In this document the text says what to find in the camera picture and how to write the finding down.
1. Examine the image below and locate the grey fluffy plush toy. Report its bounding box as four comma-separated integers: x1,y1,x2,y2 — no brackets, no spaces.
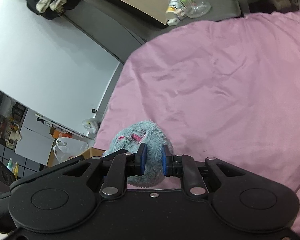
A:
102,120,173,188

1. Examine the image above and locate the brown cardboard box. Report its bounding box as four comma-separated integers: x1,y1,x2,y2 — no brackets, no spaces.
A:
46,147,105,167

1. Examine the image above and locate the small clear trash bag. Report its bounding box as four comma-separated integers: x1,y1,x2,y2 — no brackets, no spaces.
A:
82,118,101,139

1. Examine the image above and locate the white plastic shopping bag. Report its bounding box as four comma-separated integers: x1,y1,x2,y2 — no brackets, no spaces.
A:
53,137,89,163

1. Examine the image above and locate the pink bed sheet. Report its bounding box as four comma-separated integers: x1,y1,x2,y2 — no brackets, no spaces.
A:
95,11,300,235

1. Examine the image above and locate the grey door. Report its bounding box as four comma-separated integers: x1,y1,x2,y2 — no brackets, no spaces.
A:
62,0,151,65

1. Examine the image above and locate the white supplement jar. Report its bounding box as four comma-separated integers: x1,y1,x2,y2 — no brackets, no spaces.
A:
166,0,184,14

